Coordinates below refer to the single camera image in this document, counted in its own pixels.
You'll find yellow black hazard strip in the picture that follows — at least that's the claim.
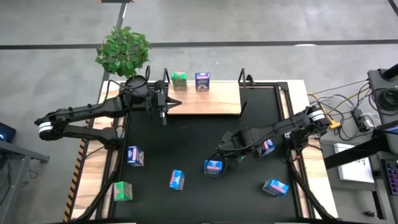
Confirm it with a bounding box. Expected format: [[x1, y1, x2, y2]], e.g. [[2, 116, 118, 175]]
[[63, 136, 91, 222]]

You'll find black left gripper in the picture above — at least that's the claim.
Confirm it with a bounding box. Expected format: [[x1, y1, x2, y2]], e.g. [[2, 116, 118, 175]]
[[145, 80, 183, 126]]

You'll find white board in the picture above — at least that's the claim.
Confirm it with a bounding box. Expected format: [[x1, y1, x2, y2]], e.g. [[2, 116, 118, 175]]
[[334, 143, 376, 184]]

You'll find dark blue device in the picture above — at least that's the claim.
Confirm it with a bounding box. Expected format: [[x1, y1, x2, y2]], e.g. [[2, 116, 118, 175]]
[[0, 122, 17, 143]]

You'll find black power adapter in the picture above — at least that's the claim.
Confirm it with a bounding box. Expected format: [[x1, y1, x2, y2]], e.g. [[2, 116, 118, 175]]
[[351, 108, 373, 133]]

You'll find green leafy plant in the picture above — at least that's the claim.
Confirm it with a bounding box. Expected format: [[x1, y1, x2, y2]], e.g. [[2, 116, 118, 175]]
[[95, 26, 153, 78]]

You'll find grey metal desk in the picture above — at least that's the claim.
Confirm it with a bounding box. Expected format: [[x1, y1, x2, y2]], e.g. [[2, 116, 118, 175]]
[[0, 139, 50, 224]]

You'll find grey side desk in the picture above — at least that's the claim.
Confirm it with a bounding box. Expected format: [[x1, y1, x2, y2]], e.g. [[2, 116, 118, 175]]
[[367, 63, 398, 125]]

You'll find black support beam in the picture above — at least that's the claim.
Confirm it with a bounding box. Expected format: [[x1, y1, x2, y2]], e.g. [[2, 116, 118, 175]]
[[323, 133, 398, 170]]

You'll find black metal table frame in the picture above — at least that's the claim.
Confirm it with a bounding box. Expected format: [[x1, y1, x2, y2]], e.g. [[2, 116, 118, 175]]
[[105, 81, 312, 220]]

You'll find backlit black keyboard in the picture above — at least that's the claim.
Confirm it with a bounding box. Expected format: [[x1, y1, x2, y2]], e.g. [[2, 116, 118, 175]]
[[381, 158, 398, 195]]

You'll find light blue Rice Krispies box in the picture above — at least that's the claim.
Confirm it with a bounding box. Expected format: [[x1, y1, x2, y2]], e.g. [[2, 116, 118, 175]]
[[203, 159, 224, 175], [169, 169, 185, 192], [261, 179, 290, 197]]

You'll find black table mat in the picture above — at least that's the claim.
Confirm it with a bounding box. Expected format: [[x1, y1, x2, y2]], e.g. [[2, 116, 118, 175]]
[[113, 86, 299, 220]]

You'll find black cable bundle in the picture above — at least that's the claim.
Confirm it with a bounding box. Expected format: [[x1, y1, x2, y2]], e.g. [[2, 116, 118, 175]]
[[285, 148, 335, 221], [74, 152, 124, 222]]

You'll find black plant pot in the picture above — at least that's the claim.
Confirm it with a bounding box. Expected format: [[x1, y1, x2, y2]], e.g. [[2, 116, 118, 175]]
[[125, 74, 148, 93]]

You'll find dark blue Frosted Flakes box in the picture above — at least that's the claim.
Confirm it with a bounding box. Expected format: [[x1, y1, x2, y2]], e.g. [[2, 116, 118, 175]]
[[195, 72, 211, 93], [256, 138, 275, 157], [126, 146, 145, 167]]

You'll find coiled black cable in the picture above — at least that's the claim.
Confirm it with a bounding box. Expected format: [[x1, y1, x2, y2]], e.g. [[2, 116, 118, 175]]
[[371, 88, 398, 113]]

